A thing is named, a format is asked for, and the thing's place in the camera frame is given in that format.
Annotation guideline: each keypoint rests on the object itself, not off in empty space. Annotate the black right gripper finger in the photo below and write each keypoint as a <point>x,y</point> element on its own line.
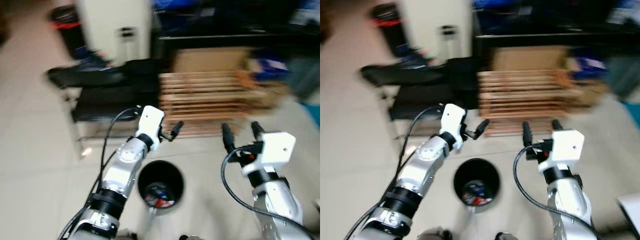
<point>526,133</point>
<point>227,136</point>
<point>557,125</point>
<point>257,130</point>

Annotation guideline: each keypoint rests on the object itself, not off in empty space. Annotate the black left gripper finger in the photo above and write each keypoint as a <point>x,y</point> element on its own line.
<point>481,127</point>
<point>176,129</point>

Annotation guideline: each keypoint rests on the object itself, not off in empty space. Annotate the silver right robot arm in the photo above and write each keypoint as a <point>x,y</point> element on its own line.
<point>272,200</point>
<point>567,200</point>

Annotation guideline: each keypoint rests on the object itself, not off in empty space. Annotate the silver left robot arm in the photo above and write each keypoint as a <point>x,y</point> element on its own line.
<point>425,167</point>
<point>120,167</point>

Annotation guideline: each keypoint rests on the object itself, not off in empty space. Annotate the black round rubbish bin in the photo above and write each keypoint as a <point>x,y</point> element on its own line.
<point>475,169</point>
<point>160,172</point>

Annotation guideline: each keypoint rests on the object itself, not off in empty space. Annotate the red blue trash wrapper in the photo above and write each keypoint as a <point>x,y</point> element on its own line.
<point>475,192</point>
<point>159,195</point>

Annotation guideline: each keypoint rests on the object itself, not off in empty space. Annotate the wooden slat crate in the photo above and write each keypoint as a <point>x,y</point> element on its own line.
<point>525,97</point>
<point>210,97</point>

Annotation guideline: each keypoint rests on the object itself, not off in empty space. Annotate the black chair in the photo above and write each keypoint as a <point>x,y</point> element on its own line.
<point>100,97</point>
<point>420,100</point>

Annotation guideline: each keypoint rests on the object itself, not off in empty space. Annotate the teal mat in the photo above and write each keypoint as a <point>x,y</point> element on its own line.
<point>633,113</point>
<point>313,114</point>

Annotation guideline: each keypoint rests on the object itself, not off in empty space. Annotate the blue and white box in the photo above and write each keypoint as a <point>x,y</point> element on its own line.
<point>270,67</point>
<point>589,65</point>

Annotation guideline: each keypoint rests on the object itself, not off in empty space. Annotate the brown cardboard box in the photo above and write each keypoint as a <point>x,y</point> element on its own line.
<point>210,60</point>
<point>530,59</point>

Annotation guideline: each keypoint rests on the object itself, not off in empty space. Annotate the dark grey bag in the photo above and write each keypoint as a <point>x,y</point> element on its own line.
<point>306,77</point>
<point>625,75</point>

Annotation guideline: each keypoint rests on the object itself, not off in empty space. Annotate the black desk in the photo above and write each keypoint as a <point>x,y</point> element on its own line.
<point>225,40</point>
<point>540,39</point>

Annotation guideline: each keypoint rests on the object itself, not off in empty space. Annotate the blue shoe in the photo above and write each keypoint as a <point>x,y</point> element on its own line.
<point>415,60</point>
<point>94,61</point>

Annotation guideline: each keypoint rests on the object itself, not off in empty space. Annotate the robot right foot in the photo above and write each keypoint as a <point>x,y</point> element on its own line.
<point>506,236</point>
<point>189,237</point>

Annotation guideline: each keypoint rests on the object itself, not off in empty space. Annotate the white paper sheet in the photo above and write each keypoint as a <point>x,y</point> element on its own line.
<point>631,212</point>

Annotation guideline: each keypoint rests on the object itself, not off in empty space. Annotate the black cylinder with red band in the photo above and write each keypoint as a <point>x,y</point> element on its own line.
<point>70,32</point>
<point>391,30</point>

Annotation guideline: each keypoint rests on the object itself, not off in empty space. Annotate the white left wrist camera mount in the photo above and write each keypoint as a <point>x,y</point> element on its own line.
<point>150,120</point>
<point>452,119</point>

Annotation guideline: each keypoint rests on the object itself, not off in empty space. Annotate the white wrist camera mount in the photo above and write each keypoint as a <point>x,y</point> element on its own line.
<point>150,120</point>
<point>452,119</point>
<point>275,147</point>
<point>565,147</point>

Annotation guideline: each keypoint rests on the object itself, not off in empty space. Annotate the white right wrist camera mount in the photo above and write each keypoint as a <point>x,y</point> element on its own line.
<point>275,147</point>
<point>565,147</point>

